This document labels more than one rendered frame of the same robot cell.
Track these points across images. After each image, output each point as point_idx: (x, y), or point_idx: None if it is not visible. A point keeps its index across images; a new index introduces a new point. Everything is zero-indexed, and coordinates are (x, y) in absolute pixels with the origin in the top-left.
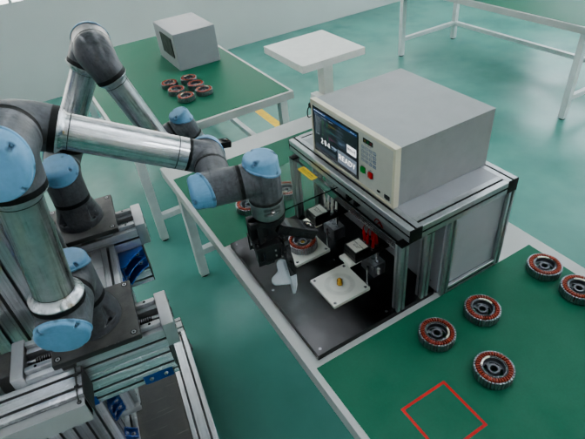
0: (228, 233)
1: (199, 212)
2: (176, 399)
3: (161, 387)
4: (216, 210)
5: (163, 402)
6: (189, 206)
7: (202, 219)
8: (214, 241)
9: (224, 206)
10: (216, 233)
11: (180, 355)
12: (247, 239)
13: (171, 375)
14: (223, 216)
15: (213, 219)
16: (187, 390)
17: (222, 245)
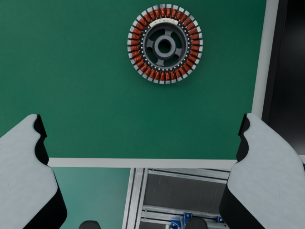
0: (214, 135)
1: (96, 154)
2: (209, 184)
3: (192, 190)
4: (114, 120)
5: (206, 193)
6: (59, 165)
7: (124, 159)
8: (214, 168)
9: (112, 98)
10: (193, 155)
11: (176, 169)
12: (282, 117)
13: (186, 180)
14: (148, 117)
15: (145, 141)
16: (212, 176)
17: (236, 160)
